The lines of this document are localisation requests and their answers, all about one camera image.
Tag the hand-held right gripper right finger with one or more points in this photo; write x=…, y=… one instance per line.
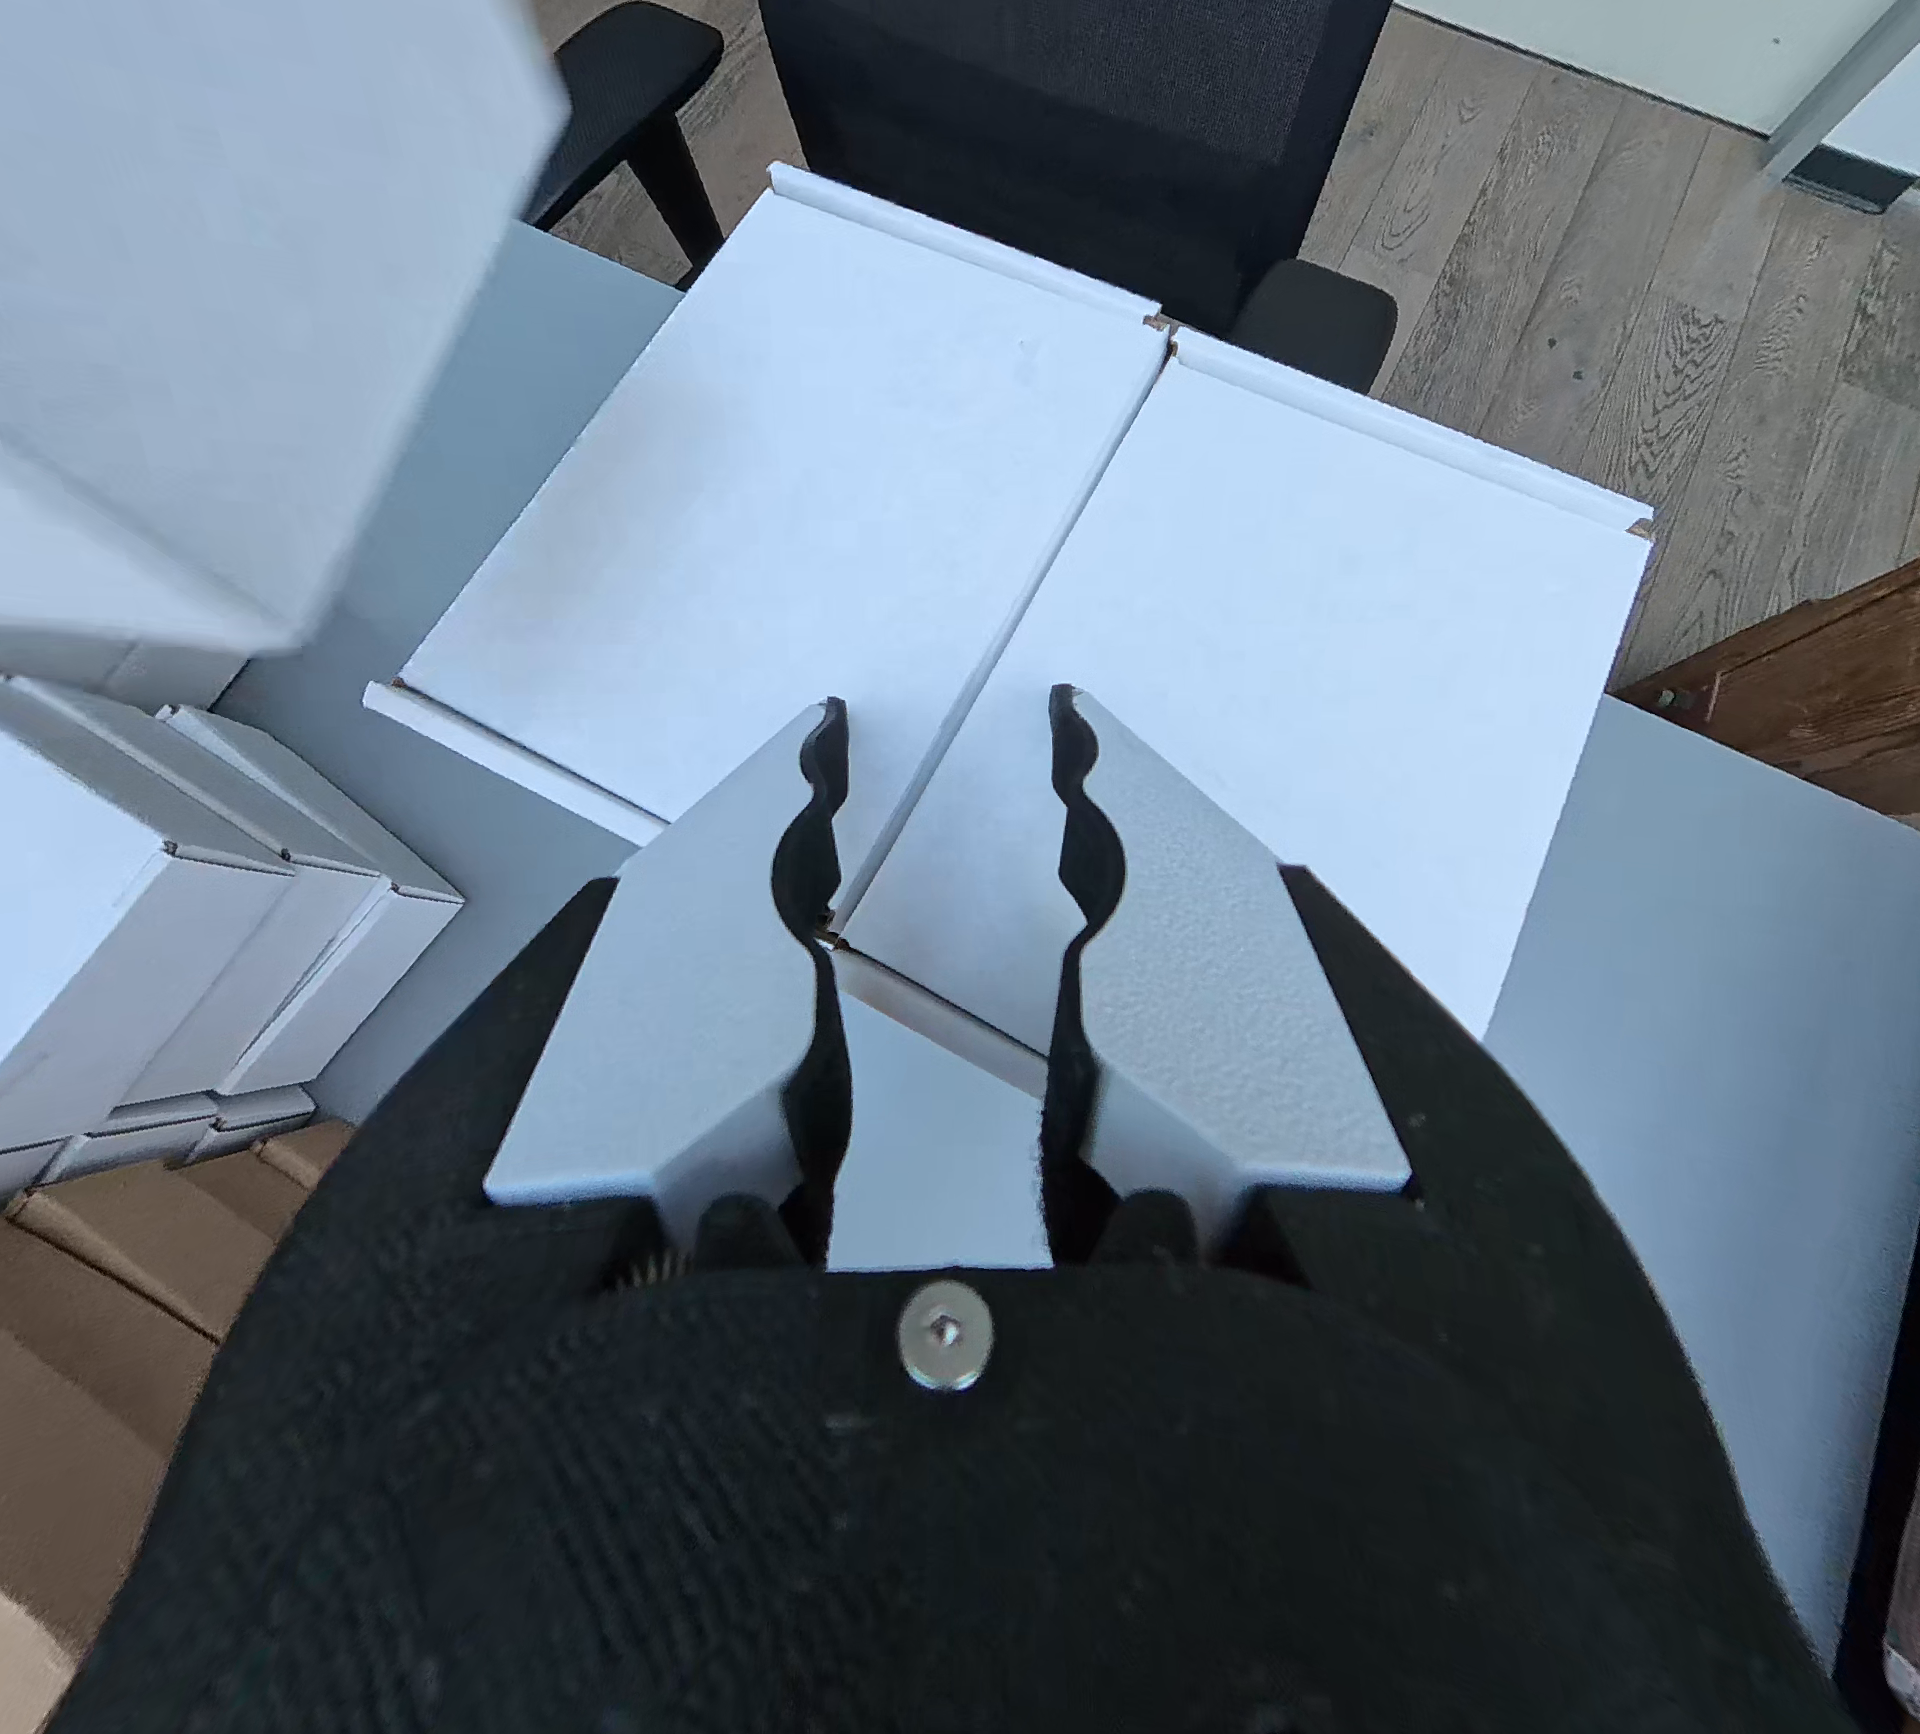
x=1245, y=1015

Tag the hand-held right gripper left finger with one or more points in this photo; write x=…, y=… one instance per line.
x=660, y=1015

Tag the stack of white boxes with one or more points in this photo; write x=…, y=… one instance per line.
x=150, y=939

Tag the stack of brown cardboard boxes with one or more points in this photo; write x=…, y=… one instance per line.
x=91, y=1314

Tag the black office chair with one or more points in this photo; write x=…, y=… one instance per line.
x=1081, y=38

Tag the wooden post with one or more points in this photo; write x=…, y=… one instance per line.
x=1800, y=698

